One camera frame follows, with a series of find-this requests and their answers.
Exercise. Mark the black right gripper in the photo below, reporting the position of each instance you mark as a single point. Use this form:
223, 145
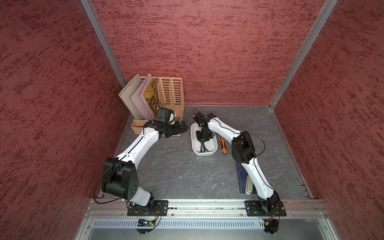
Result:
202, 139

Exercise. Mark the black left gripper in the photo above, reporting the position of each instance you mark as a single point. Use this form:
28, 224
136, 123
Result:
178, 130

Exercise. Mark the orange handled adjustable wrench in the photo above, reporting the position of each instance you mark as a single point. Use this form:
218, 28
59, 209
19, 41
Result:
224, 148

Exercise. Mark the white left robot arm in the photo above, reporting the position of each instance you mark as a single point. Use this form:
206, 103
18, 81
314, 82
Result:
120, 177

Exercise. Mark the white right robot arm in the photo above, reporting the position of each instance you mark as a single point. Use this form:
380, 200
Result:
244, 153

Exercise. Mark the steel wrench in box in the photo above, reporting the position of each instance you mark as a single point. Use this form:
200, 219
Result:
203, 148

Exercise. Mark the white oval storage box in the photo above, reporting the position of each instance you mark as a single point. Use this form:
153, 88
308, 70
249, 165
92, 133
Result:
212, 145

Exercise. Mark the beige plastic desk organizer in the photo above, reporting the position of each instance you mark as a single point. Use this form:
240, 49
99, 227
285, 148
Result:
171, 95

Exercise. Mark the brown illustrated comic book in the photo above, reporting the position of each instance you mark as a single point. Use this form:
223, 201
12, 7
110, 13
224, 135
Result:
151, 95

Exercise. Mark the lilac folder board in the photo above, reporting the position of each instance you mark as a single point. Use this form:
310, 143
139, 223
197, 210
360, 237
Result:
140, 102

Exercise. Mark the grey-green folder board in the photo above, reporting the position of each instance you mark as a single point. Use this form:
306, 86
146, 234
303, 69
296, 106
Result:
128, 94

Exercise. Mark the dark blue notebook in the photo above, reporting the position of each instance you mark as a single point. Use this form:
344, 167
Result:
242, 178

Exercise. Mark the beige eraser case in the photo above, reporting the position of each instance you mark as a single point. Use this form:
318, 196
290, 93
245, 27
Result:
249, 186

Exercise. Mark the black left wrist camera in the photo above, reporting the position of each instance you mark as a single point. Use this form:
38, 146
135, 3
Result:
165, 115

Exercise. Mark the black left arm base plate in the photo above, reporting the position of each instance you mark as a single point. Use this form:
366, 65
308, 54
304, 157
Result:
154, 208

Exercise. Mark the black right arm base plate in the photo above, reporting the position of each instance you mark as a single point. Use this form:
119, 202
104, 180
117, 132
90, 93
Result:
261, 209

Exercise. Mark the aluminium front rail frame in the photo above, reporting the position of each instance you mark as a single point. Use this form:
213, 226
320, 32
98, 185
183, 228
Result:
216, 219

